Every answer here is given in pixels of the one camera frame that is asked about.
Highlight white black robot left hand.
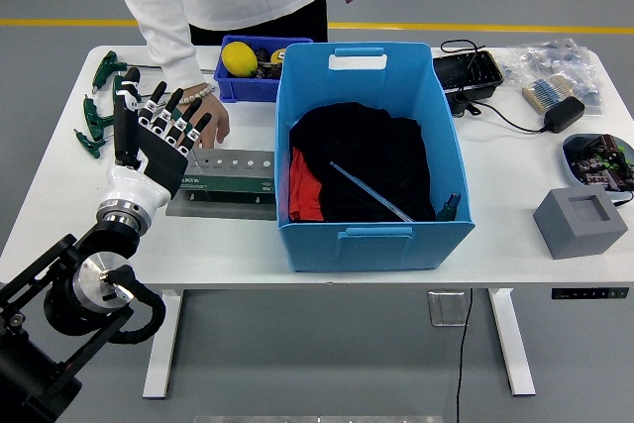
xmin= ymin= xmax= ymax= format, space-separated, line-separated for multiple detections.
xmin=106 ymin=67 xmax=214 ymax=209

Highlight person's right hand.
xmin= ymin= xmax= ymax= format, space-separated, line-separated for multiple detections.
xmin=182 ymin=93 xmax=232 ymax=150

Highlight green metal wrench stand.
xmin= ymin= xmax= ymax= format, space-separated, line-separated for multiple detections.
xmin=165 ymin=148 xmax=277 ymax=222

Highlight large blue plastic box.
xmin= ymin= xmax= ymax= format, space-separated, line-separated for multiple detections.
xmin=274 ymin=41 xmax=476 ymax=274

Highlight large green T-handle wrench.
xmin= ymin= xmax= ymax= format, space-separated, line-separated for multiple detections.
xmin=329 ymin=159 xmax=464 ymax=224

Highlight grey cube box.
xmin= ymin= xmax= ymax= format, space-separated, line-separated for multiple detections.
xmin=532 ymin=185 xmax=630 ymax=261

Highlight small blue plastic bin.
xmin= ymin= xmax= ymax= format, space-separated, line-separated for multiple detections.
xmin=213 ymin=35 xmax=314 ymax=104

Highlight yellow lemon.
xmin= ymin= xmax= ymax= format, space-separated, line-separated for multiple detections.
xmin=221 ymin=41 xmax=260 ymax=78

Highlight red cloth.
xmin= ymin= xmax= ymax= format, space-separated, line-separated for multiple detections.
xmin=288 ymin=146 xmax=326 ymax=222

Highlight black cloth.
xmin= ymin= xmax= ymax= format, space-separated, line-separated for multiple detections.
xmin=288 ymin=101 xmax=438 ymax=224

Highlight black plastic tray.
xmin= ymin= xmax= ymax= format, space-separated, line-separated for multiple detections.
xmin=433 ymin=51 xmax=505 ymax=106

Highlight white table leg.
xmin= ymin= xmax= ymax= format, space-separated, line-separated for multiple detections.
xmin=487 ymin=287 xmax=537 ymax=398
xmin=142 ymin=288 xmax=184 ymax=400

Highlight clear plastic parts bags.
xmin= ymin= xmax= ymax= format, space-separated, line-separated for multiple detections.
xmin=499 ymin=38 xmax=604 ymax=120

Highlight taped resistor strip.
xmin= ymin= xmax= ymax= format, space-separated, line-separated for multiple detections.
xmin=521 ymin=72 xmax=579 ymax=113

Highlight black power adapter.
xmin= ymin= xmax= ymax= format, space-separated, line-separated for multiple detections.
xmin=543 ymin=95 xmax=586 ymax=135

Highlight light blue dish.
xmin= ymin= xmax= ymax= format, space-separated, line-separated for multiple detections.
xmin=562 ymin=133 xmax=634 ymax=195

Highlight metal floor socket plate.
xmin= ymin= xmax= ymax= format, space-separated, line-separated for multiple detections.
xmin=428 ymin=290 xmax=471 ymax=328

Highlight electronic parts pile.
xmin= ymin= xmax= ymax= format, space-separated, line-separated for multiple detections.
xmin=566 ymin=134 xmax=634 ymax=192

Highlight black table control panel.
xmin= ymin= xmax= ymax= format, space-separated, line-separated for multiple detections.
xmin=551 ymin=286 xmax=630 ymax=301

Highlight bead bracelet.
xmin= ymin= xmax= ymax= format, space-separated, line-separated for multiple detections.
xmin=176 ymin=83 xmax=218 ymax=106

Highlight black adapter cable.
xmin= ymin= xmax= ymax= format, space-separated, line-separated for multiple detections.
xmin=440 ymin=39 xmax=549 ymax=135

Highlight black floor cable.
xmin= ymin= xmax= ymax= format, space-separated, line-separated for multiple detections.
xmin=454 ymin=288 xmax=475 ymax=423

